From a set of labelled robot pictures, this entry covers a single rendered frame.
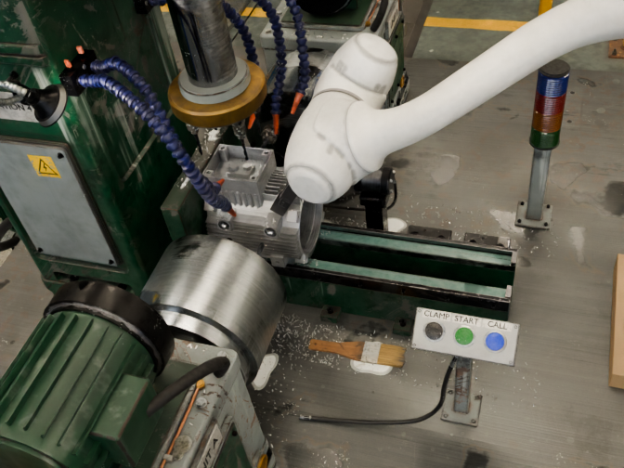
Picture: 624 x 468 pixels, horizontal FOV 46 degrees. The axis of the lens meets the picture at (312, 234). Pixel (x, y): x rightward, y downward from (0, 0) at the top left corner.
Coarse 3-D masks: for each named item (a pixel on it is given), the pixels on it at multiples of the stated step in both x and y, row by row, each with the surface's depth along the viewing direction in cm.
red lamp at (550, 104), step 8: (536, 96) 148; (544, 96) 146; (560, 96) 146; (536, 104) 150; (544, 104) 147; (552, 104) 147; (560, 104) 147; (544, 112) 149; (552, 112) 148; (560, 112) 149
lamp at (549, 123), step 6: (534, 114) 152; (540, 114) 150; (558, 114) 149; (534, 120) 152; (540, 120) 151; (546, 120) 150; (552, 120) 150; (558, 120) 150; (534, 126) 153; (540, 126) 152; (546, 126) 151; (552, 126) 151; (558, 126) 152; (546, 132) 152
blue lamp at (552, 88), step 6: (540, 78) 145; (546, 78) 143; (552, 78) 143; (558, 78) 142; (564, 78) 143; (540, 84) 145; (546, 84) 144; (552, 84) 144; (558, 84) 143; (564, 84) 144; (540, 90) 146; (546, 90) 145; (552, 90) 144; (558, 90) 144; (564, 90) 145; (546, 96) 146; (552, 96) 145; (558, 96) 145
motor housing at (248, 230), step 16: (272, 176) 148; (272, 192) 146; (240, 208) 148; (256, 208) 147; (288, 208) 145; (304, 208) 160; (320, 208) 159; (208, 224) 150; (240, 224) 147; (256, 224) 145; (288, 224) 145; (304, 224) 160; (320, 224) 159; (240, 240) 149; (256, 240) 148; (272, 240) 147; (288, 240) 145; (304, 240) 158; (288, 256) 150
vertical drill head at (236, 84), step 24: (168, 0) 118; (192, 0) 116; (216, 0) 119; (192, 24) 119; (216, 24) 121; (192, 48) 123; (216, 48) 124; (192, 72) 127; (216, 72) 127; (240, 72) 130; (168, 96) 132; (192, 96) 128; (216, 96) 127; (240, 96) 129; (264, 96) 132; (192, 120) 129; (216, 120) 128; (240, 120) 130
